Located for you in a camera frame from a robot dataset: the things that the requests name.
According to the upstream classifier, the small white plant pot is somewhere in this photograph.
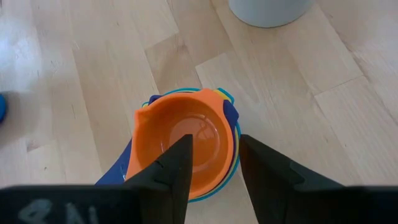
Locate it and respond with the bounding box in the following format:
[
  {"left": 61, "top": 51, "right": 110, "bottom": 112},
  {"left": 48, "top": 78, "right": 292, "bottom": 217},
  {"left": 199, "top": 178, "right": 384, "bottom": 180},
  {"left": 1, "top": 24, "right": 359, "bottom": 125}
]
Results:
[{"left": 228, "top": 0, "right": 315, "bottom": 29}]

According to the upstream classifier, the medium blue measuring cup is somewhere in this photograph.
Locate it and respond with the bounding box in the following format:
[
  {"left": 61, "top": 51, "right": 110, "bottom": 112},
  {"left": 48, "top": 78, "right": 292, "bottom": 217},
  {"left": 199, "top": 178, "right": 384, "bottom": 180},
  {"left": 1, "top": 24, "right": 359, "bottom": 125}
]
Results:
[{"left": 0, "top": 93, "right": 8, "bottom": 124}]

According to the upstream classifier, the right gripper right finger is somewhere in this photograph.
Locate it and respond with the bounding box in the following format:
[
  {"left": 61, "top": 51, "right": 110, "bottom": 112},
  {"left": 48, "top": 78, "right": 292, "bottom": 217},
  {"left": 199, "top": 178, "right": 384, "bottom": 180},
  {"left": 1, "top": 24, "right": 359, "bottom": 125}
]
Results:
[{"left": 238, "top": 134, "right": 345, "bottom": 224}]

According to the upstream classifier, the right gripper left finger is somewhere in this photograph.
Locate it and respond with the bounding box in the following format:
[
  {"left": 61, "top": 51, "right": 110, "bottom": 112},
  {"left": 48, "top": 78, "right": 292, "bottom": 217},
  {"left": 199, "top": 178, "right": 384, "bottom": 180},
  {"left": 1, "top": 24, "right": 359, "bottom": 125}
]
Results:
[{"left": 123, "top": 134, "right": 194, "bottom": 224}]

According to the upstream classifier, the orange measuring cup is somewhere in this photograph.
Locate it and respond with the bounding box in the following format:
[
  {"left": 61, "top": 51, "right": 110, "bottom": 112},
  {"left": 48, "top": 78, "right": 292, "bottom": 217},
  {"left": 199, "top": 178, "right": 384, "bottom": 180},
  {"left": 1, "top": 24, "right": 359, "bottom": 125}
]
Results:
[{"left": 125, "top": 88, "right": 235, "bottom": 200}]

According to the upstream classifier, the navy measuring cup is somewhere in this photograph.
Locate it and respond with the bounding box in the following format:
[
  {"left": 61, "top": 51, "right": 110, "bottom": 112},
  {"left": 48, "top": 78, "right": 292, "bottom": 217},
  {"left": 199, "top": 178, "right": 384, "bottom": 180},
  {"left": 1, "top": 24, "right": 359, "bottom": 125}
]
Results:
[{"left": 95, "top": 94, "right": 241, "bottom": 187}]

